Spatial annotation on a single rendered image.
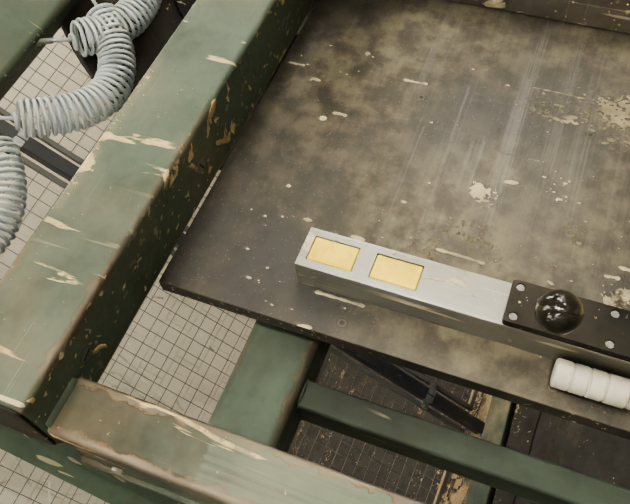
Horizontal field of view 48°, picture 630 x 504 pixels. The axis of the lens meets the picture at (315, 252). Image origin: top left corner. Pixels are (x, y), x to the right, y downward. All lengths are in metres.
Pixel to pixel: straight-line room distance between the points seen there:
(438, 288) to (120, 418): 0.34
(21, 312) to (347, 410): 0.34
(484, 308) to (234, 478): 0.29
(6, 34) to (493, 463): 0.99
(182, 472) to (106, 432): 0.08
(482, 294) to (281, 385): 0.23
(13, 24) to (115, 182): 0.59
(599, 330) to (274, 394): 0.33
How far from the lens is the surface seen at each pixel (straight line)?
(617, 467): 2.69
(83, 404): 0.72
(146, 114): 0.83
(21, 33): 1.31
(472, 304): 0.73
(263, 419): 0.76
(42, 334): 0.71
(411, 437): 0.77
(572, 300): 0.61
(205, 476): 0.66
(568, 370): 0.73
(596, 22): 1.07
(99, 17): 1.34
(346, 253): 0.75
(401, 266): 0.74
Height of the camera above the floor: 1.88
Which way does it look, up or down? 17 degrees down
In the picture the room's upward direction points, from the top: 56 degrees counter-clockwise
